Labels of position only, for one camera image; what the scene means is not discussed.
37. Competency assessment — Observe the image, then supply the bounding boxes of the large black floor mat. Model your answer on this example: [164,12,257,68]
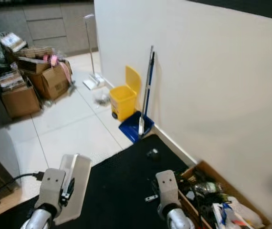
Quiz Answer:
[0,134,199,229]

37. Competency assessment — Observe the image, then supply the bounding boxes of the small black round object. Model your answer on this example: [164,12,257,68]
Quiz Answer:
[146,147,161,159]

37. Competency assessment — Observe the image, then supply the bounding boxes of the blue dustpan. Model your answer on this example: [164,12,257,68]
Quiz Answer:
[118,111,155,144]

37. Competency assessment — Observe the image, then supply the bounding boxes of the cardboard junk box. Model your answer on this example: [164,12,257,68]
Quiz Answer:
[176,160,272,229]

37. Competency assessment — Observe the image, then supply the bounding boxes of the white blue plastic package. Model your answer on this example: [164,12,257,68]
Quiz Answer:
[211,200,265,229]

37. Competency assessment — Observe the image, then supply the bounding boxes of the yellow pedal bin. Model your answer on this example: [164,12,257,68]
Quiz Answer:
[109,65,143,122]

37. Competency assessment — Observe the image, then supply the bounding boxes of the crumpled clear plastic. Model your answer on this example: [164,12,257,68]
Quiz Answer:
[92,90,111,106]

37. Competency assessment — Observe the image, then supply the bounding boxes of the small brown cardboard box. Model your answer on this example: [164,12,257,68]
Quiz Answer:
[0,83,42,119]

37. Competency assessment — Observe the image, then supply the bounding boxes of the large open cardboard box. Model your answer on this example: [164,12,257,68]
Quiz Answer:
[17,56,74,101]

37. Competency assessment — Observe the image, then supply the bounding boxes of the pink ribbon item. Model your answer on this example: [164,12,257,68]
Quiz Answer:
[43,53,74,79]

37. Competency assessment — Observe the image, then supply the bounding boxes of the stacked magazines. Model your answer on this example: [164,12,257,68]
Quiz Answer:
[0,71,29,92]

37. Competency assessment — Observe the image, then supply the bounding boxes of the flattened brown cardboard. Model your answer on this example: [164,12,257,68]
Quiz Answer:
[16,46,55,60]

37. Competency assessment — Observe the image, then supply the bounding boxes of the white floor mop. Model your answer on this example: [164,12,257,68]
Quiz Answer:
[82,13,107,91]

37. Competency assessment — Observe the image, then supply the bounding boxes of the white printed box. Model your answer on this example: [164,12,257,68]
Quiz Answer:
[0,32,28,53]

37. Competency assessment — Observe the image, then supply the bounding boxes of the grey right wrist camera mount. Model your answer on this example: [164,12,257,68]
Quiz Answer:
[155,169,180,211]

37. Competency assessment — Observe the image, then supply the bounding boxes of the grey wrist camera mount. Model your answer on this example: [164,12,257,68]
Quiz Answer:
[36,167,75,216]
[155,169,180,211]

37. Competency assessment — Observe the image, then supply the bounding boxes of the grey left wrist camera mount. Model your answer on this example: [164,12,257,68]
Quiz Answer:
[36,167,75,216]

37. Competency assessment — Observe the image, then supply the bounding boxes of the tangled black wires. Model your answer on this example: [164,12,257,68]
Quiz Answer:
[179,171,215,227]

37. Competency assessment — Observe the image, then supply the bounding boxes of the blue handled broom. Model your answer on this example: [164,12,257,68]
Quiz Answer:
[138,45,156,137]

